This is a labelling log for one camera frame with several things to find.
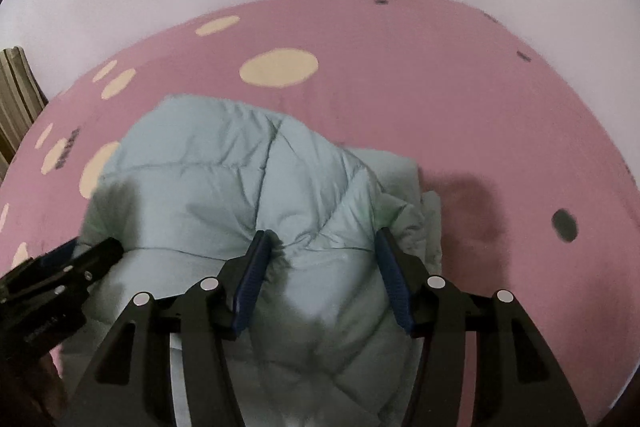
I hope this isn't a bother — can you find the light blue puffer jacket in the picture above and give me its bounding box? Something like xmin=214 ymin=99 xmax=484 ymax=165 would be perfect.
xmin=61 ymin=95 xmax=442 ymax=426

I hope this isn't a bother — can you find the pink polka-dot bed sheet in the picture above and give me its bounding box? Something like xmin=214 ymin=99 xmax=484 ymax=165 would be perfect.
xmin=1 ymin=0 xmax=639 ymax=423

